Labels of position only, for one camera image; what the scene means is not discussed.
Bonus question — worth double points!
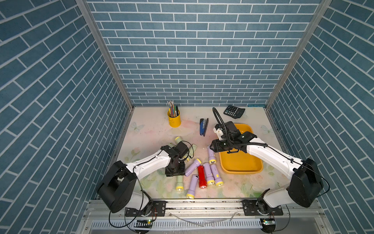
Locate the yellow pen cup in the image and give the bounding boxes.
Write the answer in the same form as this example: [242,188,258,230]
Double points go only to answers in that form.
[168,111,181,128]

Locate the yellow plastic storage tray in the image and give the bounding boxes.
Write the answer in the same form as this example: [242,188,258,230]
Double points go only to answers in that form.
[217,123,264,175]

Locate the black calculator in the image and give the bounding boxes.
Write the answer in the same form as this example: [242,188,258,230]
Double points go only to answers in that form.
[224,105,245,119]

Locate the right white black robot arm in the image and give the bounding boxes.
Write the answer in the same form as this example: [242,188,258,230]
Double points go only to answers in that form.
[210,108,326,215]

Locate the purple flashlight bottom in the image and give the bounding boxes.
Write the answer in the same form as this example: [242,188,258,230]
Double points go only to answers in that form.
[186,175,199,199]

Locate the purple flashlight upper right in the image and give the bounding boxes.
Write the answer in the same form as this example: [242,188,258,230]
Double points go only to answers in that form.
[207,146,217,164]

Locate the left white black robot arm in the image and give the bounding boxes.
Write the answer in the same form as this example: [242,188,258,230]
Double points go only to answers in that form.
[96,141,190,215]

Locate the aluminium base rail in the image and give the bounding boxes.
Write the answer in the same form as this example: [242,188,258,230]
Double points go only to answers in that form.
[77,199,333,234]

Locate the green flashlight slanted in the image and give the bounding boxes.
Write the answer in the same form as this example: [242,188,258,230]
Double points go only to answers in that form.
[186,144,197,161]

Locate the blue black stapler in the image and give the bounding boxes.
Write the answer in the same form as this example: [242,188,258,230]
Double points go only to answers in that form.
[200,118,209,136]

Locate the purple flashlight slanted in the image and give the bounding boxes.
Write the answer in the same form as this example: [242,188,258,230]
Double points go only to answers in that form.
[185,159,201,177]

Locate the pens in cup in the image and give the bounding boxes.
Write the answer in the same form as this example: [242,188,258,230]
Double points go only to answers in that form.
[167,100,179,118]

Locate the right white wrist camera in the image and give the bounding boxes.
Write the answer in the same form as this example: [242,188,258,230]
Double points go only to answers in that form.
[213,124,224,140]

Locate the red flashlight middle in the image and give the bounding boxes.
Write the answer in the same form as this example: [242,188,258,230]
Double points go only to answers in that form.
[197,165,207,189]

